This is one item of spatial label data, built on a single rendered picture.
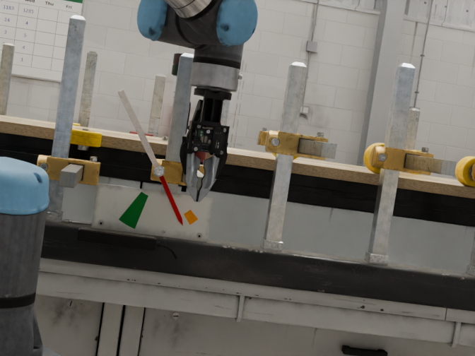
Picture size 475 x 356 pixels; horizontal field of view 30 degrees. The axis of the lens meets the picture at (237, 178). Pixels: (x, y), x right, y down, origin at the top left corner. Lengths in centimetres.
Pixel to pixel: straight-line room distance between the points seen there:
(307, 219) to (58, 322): 68
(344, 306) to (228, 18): 89
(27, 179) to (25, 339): 21
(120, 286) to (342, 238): 59
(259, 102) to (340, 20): 124
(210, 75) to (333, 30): 795
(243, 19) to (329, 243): 94
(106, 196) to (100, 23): 717
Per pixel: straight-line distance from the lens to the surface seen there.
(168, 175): 198
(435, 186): 232
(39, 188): 121
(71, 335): 230
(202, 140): 164
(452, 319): 218
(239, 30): 146
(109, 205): 198
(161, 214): 199
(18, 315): 122
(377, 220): 207
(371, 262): 207
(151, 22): 156
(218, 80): 163
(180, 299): 205
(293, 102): 201
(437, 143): 998
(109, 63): 909
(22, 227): 119
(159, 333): 230
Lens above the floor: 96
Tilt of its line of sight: 3 degrees down
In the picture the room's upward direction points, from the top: 8 degrees clockwise
